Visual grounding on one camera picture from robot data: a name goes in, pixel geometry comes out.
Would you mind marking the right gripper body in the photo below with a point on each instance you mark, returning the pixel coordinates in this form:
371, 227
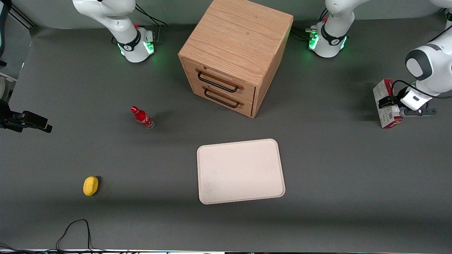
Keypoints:
10, 118

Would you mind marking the red cookie box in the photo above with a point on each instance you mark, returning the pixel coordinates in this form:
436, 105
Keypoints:
383, 90

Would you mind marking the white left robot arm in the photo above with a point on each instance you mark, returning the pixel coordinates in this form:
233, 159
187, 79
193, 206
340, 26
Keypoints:
430, 67

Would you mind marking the beige plastic tray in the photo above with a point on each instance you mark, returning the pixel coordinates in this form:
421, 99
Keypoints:
240, 171

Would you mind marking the yellow lemon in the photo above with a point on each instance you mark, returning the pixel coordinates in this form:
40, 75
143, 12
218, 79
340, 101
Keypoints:
90, 186

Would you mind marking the red cola bottle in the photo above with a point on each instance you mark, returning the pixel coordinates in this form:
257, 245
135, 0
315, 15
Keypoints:
142, 117

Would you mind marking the wooden drawer front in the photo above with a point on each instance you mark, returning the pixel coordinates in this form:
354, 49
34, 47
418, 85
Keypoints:
215, 106
247, 92

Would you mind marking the wooden drawer cabinet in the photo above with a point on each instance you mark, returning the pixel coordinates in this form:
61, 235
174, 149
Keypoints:
236, 38

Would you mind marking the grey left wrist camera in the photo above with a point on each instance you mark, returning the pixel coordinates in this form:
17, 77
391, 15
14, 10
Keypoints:
418, 112

